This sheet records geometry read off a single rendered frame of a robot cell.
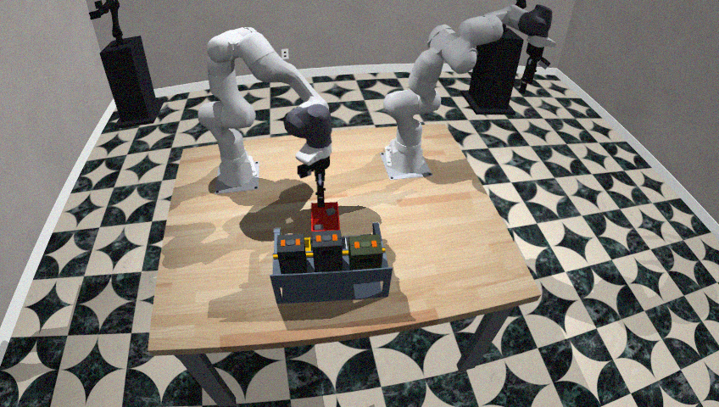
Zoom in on red bin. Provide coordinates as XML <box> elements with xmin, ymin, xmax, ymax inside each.
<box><xmin>311</xmin><ymin>202</ymin><xmax>340</xmax><ymax>231</ymax></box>

